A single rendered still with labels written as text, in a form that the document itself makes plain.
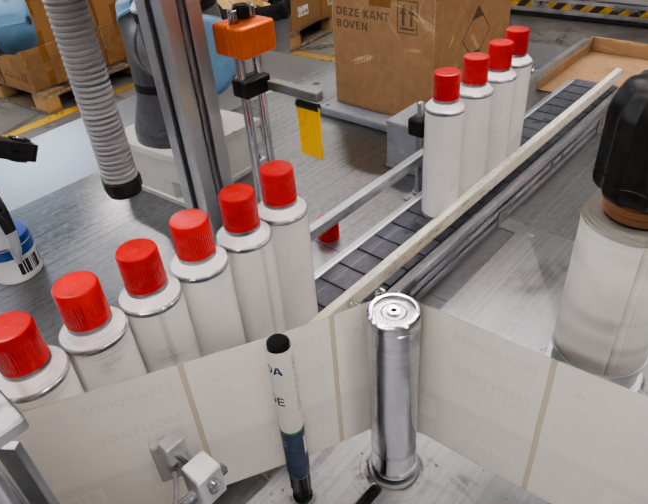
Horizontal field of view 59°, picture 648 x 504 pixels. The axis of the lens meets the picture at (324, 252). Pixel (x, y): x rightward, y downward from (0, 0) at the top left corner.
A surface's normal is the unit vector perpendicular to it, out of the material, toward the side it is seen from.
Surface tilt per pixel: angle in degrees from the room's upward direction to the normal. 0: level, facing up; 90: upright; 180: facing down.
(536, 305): 0
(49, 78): 93
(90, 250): 0
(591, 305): 87
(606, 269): 87
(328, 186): 0
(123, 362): 90
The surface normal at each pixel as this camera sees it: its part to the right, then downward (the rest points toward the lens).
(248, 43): 0.75, 0.35
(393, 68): -0.65, 0.49
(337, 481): -0.07, -0.80
